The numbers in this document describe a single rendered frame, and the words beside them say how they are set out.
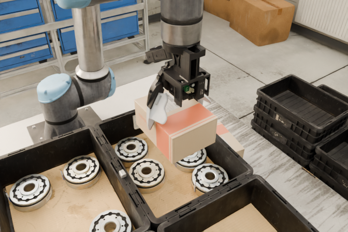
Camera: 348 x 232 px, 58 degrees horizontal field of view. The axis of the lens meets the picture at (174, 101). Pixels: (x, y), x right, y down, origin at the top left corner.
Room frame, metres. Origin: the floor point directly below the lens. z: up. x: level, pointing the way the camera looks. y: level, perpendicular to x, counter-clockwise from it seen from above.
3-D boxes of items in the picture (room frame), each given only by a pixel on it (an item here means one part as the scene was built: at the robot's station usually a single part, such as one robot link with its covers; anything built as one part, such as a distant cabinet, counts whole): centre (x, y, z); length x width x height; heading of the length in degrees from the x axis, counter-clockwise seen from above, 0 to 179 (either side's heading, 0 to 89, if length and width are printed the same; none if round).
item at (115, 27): (2.51, 0.62, 0.60); 0.72 x 0.03 x 0.56; 124
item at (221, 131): (0.82, -0.16, 0.74); 0.16 x 0.12 x 0.07; 25
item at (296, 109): (1.32, -0.68, 0.37); 0.40 x 0.30 x 0.45; 34
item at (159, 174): (0.60, 0.08, 0.86); 0.10 x 0.10 x 0.01
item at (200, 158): (0.67, -0.05, 0.86); 0.10 x 0.10 x 0.01
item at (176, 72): (0.53, -0.02, 1.24); 0.09 x 0.08 x 0.12; 34
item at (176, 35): (0.54, -0.02, 1.32); 0.08 x 0.08 x 0.05
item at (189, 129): (0.56, 0.00, 1.08); 0.16 x 0.12 x 0.07; 34
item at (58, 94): (0.89, 0.40, 0.91); 0.13 x 0.12 x 0.14; 125
